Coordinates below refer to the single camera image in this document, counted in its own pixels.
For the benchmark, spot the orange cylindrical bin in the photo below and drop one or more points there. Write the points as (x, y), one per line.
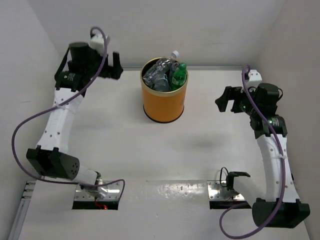
(162, 107)

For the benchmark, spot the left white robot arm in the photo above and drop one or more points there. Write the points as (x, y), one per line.
(50, 157)

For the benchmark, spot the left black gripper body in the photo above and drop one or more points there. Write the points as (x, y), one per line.
(106, 70)

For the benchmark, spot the metal base plate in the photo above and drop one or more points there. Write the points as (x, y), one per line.
(216, 192)
(105, 193)

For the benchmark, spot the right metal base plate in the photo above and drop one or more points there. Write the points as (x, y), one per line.
(216, 192)

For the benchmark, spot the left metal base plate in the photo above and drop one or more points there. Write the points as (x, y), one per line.
(105, 193)

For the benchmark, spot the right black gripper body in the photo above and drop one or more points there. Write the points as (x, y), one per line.
(242, 102)

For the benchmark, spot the clear ribbed bottle white cap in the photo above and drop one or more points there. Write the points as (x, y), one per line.
(160, 67)

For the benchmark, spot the clear bottle white blue label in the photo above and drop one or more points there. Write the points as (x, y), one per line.
(161, 83)

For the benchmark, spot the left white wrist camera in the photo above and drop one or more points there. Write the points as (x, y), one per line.
(97, 43)

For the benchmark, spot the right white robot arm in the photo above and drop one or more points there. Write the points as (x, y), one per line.
(270, 132)

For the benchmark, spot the green Sprite bottle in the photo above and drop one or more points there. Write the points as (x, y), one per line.
(178, 75)

